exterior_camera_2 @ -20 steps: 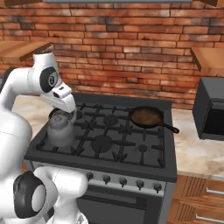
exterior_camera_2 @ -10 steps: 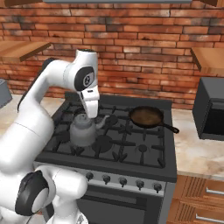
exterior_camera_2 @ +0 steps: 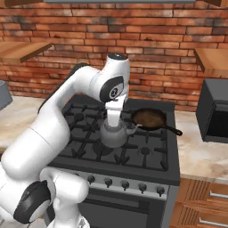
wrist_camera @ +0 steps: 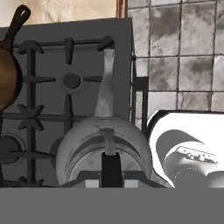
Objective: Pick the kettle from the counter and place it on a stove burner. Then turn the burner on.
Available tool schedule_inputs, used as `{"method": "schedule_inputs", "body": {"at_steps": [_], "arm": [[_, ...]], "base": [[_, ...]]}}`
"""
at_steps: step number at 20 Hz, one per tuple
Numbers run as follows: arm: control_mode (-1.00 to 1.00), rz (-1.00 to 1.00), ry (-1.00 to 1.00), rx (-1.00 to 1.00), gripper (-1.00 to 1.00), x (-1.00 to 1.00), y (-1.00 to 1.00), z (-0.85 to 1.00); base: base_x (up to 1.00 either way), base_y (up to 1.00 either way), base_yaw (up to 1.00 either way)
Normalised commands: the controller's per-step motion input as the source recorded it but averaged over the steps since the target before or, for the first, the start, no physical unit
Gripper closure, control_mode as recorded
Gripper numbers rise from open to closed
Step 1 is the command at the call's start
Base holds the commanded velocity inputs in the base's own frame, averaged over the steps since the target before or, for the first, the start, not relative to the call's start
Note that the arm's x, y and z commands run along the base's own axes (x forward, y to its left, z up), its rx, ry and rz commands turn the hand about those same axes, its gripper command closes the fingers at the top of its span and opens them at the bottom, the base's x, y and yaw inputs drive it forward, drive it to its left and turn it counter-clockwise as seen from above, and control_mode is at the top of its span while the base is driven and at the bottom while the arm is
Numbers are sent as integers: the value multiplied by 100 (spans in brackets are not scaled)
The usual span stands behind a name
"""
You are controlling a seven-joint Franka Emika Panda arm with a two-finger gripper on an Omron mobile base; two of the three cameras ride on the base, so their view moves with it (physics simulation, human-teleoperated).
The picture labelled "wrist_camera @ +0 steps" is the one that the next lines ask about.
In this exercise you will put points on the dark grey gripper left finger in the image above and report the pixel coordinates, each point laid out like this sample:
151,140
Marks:
87,176

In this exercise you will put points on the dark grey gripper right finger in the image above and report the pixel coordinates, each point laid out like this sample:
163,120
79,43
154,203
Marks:
134,176

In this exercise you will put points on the dark grey gas hob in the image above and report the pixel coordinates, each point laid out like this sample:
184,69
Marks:
84,99

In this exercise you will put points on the brown wooden cupboard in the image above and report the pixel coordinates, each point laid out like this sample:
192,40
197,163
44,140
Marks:
122,8

